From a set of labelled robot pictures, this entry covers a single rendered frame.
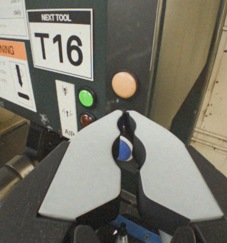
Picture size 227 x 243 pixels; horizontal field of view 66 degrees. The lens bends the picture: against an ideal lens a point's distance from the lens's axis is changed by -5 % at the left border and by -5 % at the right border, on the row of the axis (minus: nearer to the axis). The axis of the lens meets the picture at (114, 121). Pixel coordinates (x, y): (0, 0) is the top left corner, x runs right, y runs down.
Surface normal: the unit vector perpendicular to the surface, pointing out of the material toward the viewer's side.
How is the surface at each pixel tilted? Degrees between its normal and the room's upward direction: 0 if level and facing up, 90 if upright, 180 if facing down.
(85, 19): 90
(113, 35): 90
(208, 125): 90
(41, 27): 90
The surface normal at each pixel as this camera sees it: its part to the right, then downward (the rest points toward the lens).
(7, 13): -0.51, 0.44
